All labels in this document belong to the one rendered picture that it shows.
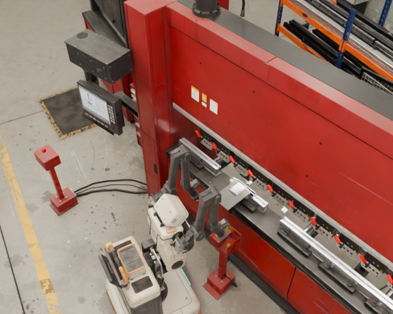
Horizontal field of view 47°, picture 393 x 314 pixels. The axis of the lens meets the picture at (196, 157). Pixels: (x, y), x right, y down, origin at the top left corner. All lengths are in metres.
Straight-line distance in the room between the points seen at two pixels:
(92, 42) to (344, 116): 2.04
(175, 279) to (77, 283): 0.99
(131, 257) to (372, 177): 1.82
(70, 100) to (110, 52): 2.83
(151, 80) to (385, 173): 1.88
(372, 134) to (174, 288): 2.26
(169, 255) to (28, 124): 3.26
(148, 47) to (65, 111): 2.92
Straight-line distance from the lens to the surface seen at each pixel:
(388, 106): 2.66
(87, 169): 5.35
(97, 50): 3.61
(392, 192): 2.73
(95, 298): 4.41
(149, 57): 3.47
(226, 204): 3.63
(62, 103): 6.30
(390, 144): 2.53
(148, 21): 3.33
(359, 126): 2.58
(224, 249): 3.74
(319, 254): 3.56
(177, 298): 4.00
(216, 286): 4.26
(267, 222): 3.72
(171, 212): 3.11
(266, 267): 4.01
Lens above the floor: 3.88
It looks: 47 degrees down
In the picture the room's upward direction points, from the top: straight up
